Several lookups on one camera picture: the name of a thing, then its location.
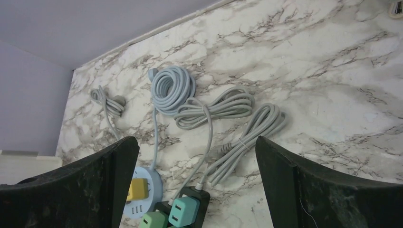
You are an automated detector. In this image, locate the small grey bundled cable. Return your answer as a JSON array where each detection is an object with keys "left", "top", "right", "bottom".
[{"left": 90, "top": 85, "right": 126, "bottom": 141}]

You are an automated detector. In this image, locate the round light blue power socket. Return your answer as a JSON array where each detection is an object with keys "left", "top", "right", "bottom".
[{"left": 123, "top": 167, "right": 163, "bottom": 219}]

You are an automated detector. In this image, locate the white cylindrical drum device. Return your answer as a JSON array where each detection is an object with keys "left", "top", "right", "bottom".
[{"left": 388, "top": 0, "right": 403, "bottom": 19}]

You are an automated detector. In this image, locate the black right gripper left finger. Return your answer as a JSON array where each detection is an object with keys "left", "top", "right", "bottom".
[{"left": 0, "top": 136, "right": 140, "bottom": 228}]

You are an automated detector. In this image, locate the teal cube plug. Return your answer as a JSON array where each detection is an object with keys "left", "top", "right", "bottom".
[{"left": 168, "top": 196, "right": 200, "bottom": 228}]

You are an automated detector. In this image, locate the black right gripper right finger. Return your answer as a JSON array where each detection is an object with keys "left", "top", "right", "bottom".
[{"left": 255, "top": 136, "right": 403, "bottom": 228}]

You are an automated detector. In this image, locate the green cube plug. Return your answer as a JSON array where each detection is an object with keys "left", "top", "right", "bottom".
[{"left": 139, "top": 211, "right": 168, "bottom": 228}]

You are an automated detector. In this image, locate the coiled light blue cable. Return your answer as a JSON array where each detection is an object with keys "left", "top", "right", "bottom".
[{"left": 148, "top": 66, "right": 196, "bottom": 171}]

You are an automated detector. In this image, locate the yellow cube plug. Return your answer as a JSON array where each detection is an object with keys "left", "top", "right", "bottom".
[{"left": 126, "top": 178, "right": 149, "bottom": 201}]

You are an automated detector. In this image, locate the grey bundled cable with tie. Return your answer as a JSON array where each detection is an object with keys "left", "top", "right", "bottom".
[{"left": 195, "top": 103, "right": 286, "bottom": 191}]

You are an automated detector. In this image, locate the black power strip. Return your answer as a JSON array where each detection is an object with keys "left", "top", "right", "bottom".
[{"left": 154, "top": 186, "right": 211, "bottom": 228}]

